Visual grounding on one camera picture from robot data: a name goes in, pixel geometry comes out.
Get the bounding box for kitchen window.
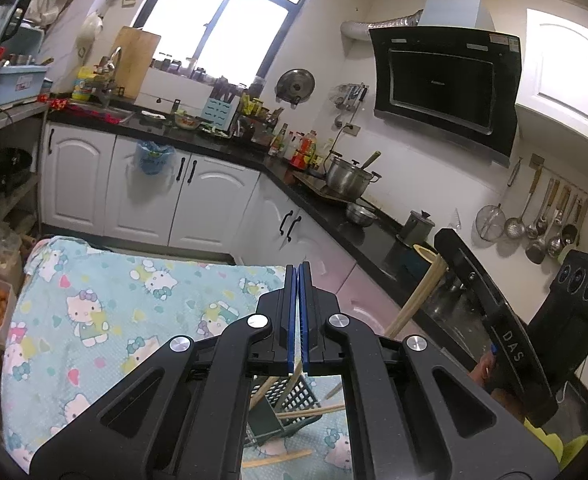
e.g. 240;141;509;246
133;0;306;87

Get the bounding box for person's right hand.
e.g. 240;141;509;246
469;351;496;388

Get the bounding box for green plastic utensil basket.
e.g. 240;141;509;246
244;376;321;448

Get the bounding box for metal mesh strainer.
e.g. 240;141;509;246
475;158;522;243

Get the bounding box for Hello Kitty blue tablecloth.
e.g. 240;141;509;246
0;236;353;480

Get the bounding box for stainless steel stock pot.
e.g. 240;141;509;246
325;151;382;202

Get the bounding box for white lower cabinets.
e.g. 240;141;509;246
40;122;417;330

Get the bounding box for black range hood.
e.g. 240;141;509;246
370;26;522;167

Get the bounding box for light blue knife block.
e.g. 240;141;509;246
201;96;239;131

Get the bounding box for hanging pot lid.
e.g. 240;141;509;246
274;68;315;108

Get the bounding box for wooden cutting board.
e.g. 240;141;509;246
112;26;161;101

